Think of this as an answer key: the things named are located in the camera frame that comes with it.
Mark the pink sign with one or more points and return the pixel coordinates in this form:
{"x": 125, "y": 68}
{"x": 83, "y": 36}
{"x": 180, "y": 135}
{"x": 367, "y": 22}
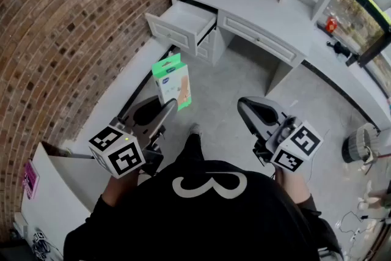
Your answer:
{"x": 30, "y": 180}

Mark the person's grey shoe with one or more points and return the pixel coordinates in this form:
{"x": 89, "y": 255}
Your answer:
{"x": 195, "y": 129}

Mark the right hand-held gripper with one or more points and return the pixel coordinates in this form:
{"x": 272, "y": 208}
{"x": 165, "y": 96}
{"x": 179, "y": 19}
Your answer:
{"x": 305, "y": 139}

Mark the black device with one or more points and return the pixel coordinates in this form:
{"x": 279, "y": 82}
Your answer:
{"x": 340, "y": 49}

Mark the wide white closed drawer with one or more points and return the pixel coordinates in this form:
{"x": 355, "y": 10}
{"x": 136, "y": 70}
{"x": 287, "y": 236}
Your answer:
{"x": 259, "y": 38}

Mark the person's right forearm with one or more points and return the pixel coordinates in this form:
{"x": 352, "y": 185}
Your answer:
{"x": 294, "y": 188}

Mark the white window sill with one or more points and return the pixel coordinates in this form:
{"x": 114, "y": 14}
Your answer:
{"x": 345, "y": 76}

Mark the green small item box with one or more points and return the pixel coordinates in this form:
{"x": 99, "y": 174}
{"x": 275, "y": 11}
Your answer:
{"x": 171, "y": 82}

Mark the black-and-white patterned block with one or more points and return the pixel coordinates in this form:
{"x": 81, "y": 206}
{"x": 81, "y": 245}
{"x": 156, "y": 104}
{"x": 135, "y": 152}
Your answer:
{"x": 40, "y": 238}

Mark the white desk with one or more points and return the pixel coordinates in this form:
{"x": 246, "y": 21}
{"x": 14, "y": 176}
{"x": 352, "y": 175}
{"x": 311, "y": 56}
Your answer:
{"x": 244, "y": 0}

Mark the person's black shirt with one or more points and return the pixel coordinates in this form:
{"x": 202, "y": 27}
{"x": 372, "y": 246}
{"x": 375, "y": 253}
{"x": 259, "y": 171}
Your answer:
{"x": 214, "y": 217}

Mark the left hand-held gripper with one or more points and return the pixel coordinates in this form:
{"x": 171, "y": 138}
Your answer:
{"x": 122, "y": 156}

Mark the black window frame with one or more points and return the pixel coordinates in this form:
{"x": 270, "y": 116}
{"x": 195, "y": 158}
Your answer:
{"x": 371, "y": 18}

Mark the white cabinet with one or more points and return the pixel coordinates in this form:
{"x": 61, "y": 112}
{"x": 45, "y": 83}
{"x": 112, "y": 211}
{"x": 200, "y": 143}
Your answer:
{"x": 52, "y": 192}

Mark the white wall ledge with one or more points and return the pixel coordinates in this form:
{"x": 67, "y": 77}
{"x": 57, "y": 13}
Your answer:
{"x": 122, "y": 91}

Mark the person's left forearm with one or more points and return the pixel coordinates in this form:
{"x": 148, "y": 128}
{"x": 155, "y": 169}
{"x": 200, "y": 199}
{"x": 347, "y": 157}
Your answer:
{"x": 120, "y": 189}

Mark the person's leg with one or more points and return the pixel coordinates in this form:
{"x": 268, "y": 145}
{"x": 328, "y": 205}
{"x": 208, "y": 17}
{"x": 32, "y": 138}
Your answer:
{"x": 192, "y": 148}

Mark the red ornament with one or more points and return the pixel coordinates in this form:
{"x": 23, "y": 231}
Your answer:
{"x": 331, "y": 24}

